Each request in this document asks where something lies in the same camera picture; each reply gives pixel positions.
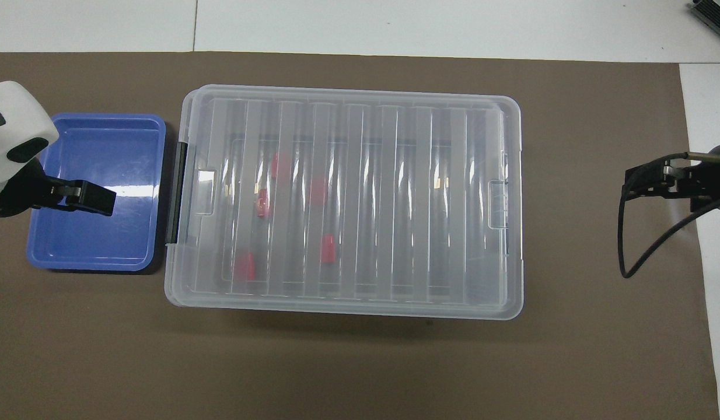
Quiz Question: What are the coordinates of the clear plastic box lid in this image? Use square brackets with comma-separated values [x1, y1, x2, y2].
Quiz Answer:
[178, 85, 522, 311]

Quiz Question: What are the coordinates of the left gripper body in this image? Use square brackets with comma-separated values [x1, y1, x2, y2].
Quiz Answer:
[0, 159, 51, 218]

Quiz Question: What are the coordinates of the blue plastic tray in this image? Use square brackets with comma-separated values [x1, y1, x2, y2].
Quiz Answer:
[26, 113, 167, 273]

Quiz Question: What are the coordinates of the grey metal device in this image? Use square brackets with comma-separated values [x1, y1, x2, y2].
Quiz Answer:
[688, 0, 720, 33]

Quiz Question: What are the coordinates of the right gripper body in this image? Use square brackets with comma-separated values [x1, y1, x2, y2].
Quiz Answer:
[682, 141, 720, 213]

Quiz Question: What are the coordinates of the black cable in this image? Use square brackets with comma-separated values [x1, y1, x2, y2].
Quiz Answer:
[620, 152, 720, 279]

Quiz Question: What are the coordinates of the clear plastic storage box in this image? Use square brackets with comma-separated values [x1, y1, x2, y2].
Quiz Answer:
[163, 85, 525, 321]

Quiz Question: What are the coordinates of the black box latch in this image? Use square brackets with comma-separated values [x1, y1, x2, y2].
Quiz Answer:
[165, 140, 188, 245]

